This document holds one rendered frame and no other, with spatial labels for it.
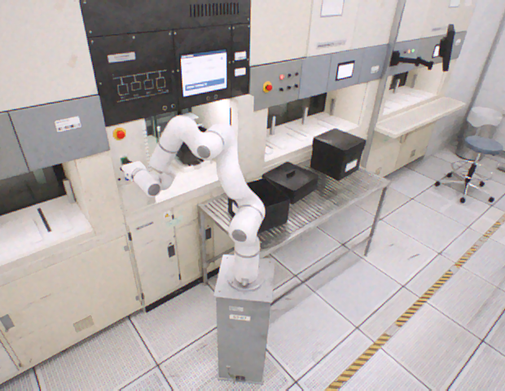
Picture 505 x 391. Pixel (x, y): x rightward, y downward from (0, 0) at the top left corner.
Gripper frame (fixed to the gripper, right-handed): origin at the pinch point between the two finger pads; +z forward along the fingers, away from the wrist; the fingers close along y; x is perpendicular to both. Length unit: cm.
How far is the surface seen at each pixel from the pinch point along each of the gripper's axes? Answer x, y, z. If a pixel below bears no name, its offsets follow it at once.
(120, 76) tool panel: 42.2, 4.9, 2.5
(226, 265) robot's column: -44, 24, -54
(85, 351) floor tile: -120, -48, -1
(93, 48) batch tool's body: 56, -5, 3
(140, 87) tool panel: 35.7, 13.9, 2.5
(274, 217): -36, 63, -47
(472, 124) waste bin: -71, 427, -25
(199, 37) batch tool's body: 56, 48, 3
